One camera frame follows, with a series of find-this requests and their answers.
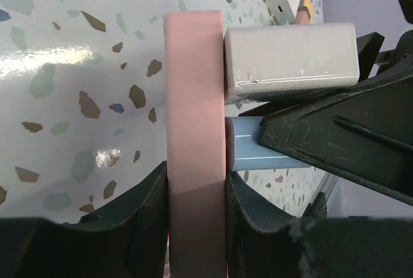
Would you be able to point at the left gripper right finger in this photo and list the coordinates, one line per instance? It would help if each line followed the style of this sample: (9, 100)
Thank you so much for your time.
(265, 241)

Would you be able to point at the aluminium frame rail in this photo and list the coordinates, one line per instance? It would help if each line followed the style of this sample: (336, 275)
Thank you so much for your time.
(317, 207)

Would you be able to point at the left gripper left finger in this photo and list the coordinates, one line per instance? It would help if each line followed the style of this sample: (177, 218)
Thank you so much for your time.
(127, 237)

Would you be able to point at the salmon plug adapter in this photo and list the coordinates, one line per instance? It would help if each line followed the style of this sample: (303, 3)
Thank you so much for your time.
(302, 16)

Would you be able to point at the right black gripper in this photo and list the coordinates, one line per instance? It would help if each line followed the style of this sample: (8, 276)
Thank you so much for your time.
(369, 54)

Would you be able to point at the pink power strip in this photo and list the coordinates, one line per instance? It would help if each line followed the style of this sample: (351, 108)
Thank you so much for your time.
(195, 139)

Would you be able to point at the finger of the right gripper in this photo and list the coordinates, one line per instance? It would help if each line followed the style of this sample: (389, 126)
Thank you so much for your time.
(366, 139)

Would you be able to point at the white pink plug adapter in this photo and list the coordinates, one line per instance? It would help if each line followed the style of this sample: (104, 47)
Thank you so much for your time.
(281, 64)

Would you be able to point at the yellow plug adapter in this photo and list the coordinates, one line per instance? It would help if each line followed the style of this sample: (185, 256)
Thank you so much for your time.
(307, 6)

